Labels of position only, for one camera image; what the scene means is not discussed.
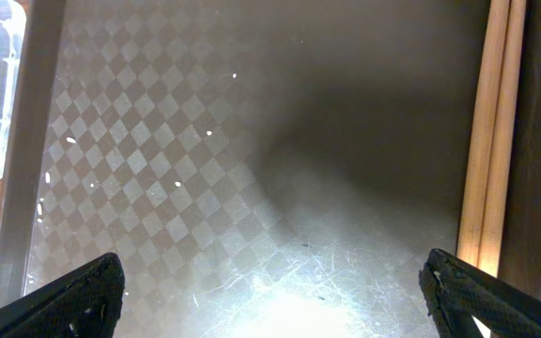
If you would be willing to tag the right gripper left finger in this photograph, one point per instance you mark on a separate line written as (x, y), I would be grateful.
(86, 302)

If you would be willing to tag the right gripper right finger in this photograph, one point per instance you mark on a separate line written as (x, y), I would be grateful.
(458, 295)

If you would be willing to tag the wooden chopstick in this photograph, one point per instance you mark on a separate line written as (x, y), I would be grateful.
(501, 148)
(482, 129)

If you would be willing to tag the brown serving tray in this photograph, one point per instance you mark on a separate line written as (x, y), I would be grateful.
(261, 168)

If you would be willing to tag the clear plastic bin lid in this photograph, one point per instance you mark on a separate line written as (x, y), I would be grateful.
(12, 29)

